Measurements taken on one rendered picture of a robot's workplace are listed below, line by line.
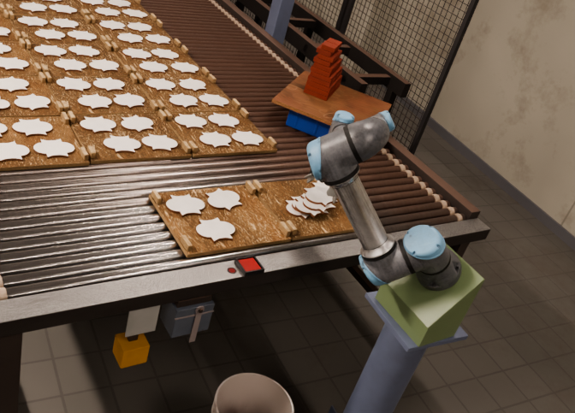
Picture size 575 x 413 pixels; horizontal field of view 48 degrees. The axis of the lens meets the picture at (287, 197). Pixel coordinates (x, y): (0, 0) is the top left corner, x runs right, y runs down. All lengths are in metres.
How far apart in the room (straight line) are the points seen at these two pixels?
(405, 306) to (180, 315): 0.74
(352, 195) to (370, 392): 0.88
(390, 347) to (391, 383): 0.16
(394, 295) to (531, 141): 3.37
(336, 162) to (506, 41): 3.96
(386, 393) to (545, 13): 3.69
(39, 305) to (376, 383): 1.22
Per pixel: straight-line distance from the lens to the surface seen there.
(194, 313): 2.13
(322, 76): 3.21
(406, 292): 2.22
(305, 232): 2.39
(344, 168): 1.87
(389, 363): 2.40
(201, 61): 3.64
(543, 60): 5.43
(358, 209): 1.94
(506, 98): 5.62
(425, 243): 2.02
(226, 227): 2.28
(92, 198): 2.35
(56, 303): 1.94
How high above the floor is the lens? 2.26
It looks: 31 degrees down
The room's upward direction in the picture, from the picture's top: 17 degrees clockwise
